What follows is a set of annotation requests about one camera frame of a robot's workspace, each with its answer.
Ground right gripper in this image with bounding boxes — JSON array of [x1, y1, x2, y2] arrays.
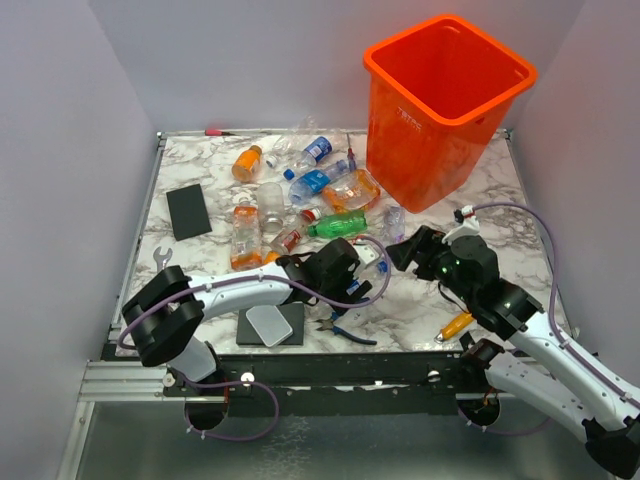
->
[[385, 223, 476, 305]]

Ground blue pepsi bottle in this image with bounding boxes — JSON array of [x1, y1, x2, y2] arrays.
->
[[347, 280, 372, 297]]

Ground large crushed orange bottle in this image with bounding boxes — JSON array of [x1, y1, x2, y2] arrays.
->
[[322, 169, 380, 213]]

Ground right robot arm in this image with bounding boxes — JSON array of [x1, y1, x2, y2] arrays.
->
[[386, 226, 639, 479]]

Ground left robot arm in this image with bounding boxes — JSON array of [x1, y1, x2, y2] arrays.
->
[[118, 238, 380, 395]]

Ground orange plastic bin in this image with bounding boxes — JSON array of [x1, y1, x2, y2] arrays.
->
[[363, 14, 537, 213]]

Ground clear crushed bottle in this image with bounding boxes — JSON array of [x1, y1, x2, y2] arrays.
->
[[382, 205, 405, 245]]

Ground green sprite bottle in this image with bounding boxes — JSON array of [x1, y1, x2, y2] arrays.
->
[[307, 210, 368, 239]]

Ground small red label bottle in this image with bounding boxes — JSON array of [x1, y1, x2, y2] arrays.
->
[[270, 228, 301, 255]]

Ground white rounded box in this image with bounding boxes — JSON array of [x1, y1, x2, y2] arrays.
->
[[246, 305, 293, 348]]

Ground orange bottle lower left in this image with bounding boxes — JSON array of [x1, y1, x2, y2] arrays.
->
[[263, 251, 280, 264]]

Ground tall orange label bottle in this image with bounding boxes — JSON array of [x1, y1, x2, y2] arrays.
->
[[230, 197, 262, 271]]

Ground red screwdriver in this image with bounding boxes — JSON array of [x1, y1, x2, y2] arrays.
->
[[345, 132, 357, 171]]

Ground blue label water bottle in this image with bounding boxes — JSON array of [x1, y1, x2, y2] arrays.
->
[[288, 160, 351, 205]]

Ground clear plastic cup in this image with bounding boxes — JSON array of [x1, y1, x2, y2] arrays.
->
[[256, 182, 285, 233]]

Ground blue label bottle top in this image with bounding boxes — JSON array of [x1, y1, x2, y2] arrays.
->
[[294, 136, 333, 169]]

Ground small orange juice bottle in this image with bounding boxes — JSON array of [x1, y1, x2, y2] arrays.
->
[[231, 145, 262, 183]]

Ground black foam pad upper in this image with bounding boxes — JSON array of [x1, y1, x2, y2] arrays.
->
[[166, 184, 212, 241]]

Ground silver wrench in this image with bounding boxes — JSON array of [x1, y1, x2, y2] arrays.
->
[[153, 246, 173, 273]]

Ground red pen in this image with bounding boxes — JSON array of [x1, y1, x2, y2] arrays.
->
[[204, 128, 234, 137]]

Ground blue handle pliers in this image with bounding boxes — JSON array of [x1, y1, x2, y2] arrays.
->
[[316, 312, 377, 346]]

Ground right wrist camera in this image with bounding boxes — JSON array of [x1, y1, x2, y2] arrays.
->
[[442, 205, 480, 245]]

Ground yellow handle utility knife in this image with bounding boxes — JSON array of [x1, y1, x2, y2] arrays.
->
[[434, 312, 474, 343]]

